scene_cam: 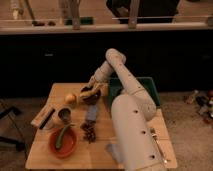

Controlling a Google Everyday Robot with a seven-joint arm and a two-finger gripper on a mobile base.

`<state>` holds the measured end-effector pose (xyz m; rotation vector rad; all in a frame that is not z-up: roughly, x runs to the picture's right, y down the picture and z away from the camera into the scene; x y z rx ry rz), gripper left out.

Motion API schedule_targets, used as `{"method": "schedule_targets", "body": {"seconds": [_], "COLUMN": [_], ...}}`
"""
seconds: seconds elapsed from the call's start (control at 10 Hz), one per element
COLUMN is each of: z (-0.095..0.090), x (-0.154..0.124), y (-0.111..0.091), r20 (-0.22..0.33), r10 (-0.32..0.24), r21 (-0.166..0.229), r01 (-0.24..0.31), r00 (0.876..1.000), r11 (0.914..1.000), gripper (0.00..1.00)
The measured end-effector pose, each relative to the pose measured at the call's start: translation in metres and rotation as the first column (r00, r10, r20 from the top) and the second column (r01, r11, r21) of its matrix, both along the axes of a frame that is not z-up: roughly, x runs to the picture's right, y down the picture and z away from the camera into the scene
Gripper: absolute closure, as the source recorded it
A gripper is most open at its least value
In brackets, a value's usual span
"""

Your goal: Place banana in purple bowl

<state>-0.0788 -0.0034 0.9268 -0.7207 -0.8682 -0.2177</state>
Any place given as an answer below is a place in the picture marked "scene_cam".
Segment blue grey cloth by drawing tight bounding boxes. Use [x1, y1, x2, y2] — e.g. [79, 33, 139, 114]
[86, 105, 98, 121]

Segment green plastic bin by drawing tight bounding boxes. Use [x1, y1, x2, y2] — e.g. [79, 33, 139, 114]
[108, 77, 161, 107]

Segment bunch of dark grapes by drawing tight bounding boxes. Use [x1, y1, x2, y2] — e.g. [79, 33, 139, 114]
[80, 122, 96, 143]

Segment yellow lemon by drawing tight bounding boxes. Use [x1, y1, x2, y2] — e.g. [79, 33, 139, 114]
[65, 93, 77, 104]

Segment white block with black strip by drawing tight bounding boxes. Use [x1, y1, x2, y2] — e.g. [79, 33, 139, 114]
[31, 105, 55, 130]

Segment orange bowl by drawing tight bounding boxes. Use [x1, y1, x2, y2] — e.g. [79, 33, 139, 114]
[48, 128, 78, 159]

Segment green cucumber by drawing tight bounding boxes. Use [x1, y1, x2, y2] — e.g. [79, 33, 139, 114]
[55, 124, 71, 150]

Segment wooden table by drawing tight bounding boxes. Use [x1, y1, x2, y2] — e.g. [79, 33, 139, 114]
[25, 82, 179, 170]

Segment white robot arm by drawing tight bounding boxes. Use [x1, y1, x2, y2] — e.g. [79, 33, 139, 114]
[88, 48, 167, 171]

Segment dark purple bowl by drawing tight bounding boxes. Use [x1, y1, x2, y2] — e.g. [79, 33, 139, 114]
[81, 87, 101, 105]

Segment yellow banana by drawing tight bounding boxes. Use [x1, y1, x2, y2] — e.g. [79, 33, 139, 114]
[79, 83, 103, 99]

